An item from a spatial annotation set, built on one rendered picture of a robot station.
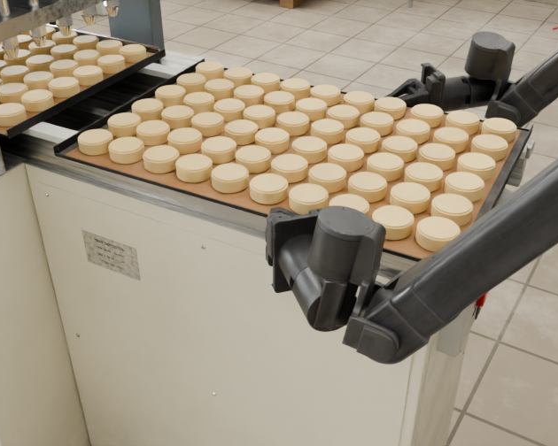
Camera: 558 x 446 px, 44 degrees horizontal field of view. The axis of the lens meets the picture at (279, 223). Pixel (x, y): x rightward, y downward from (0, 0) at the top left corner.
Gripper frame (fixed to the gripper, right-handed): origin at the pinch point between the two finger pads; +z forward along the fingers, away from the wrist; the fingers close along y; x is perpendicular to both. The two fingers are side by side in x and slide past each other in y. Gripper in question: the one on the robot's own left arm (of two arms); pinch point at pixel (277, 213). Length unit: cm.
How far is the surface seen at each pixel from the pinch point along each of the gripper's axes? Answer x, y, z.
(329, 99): 17.6, -1.7, 28.0
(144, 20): -5, -2, 79
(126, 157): -16.6, -1.3, 18.3
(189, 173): -9.2, -1.7, 10.6
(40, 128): -28.1, 0.2, 34.5
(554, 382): 87, 90, 32
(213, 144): -4.4, -2.2, 16.9
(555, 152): 167, 89, 142
